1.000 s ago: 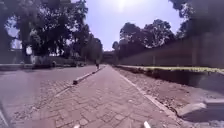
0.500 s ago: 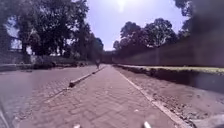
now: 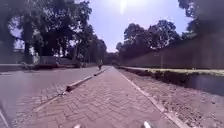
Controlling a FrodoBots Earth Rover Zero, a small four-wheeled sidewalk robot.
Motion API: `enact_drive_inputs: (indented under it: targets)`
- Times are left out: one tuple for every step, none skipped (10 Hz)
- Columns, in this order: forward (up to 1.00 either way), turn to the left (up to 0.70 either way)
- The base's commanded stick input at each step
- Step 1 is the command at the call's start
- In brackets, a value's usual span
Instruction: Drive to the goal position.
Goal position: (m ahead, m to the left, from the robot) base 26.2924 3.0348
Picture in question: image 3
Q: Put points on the person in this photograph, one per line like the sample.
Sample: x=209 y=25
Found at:
x=100 y=64

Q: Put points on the red brick path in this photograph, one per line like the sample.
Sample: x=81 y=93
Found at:
x=106 y=100

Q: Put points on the row of kerb stones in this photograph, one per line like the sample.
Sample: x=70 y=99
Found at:
x=75 y=85

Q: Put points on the row of trees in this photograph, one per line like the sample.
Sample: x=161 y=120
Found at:
x=150 y=36
x=55 y=26

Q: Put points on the pale kerb line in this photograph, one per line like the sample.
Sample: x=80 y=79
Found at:
x=156 y=105

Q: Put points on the robot's own part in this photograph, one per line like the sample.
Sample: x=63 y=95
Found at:
x=146 y=125
x=77 y=126

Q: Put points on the grey asphalt road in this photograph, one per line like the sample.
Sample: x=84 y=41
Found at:
x=33 y=83

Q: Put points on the pale wall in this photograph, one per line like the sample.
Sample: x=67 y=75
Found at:
x=50 y=60

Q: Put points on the long grey wall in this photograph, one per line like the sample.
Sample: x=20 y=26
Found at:
x=193 y=53

